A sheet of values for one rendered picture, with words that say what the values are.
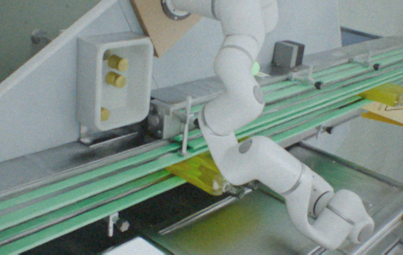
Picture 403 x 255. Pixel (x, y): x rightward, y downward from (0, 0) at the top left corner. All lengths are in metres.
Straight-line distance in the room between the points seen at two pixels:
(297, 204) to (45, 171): 0.57
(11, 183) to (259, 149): 0.54
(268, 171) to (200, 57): 0.66
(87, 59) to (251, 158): 0.48
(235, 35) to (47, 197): 0.54
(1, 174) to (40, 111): 0.18
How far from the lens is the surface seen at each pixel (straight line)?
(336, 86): 2.12
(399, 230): 1.63
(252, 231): 1.41
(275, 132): 1.80
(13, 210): 1.14
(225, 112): 1.06
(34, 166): 1.25
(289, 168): 1.08
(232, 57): 1.09
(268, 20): 1.26
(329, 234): 1.19
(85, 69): 1.28
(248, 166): 1.06
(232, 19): 1.13
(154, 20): 1.41
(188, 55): 1.58
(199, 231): 1.37
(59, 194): 1.18
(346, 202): 1.19
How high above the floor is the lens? 1.78
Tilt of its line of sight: 36 degrees down
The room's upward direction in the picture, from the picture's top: 115 degrees clockwise
